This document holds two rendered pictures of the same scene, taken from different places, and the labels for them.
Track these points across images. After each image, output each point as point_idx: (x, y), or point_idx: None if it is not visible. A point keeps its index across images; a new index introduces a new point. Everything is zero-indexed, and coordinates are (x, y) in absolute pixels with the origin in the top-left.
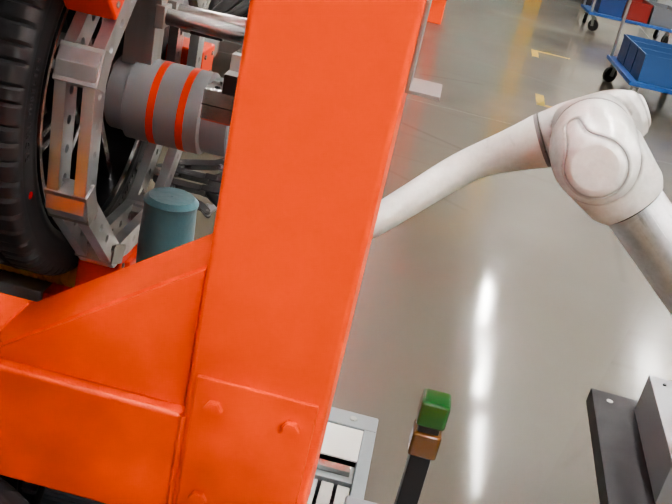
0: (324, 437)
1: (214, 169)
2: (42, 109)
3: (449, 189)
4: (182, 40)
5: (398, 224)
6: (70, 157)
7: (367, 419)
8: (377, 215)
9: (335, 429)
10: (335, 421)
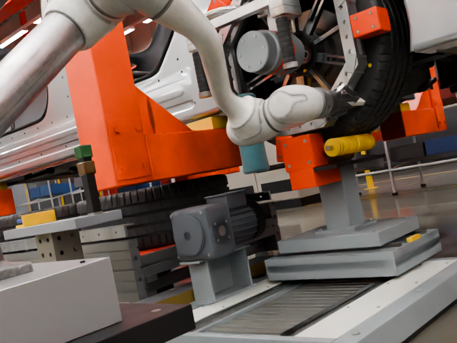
0: (331, 326)
1: (345, 91)
2: (238, 66)
3: (200, 59)
4: (353, 13)
5: (212, 92)
6: (237, 83)
7: (353, 339)
8: (91, 67)
9: (342, 329)
10: (353, 328)
